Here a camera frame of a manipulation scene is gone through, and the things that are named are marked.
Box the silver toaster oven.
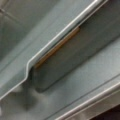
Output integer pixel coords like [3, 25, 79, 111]
[0, 0, 120, 120]

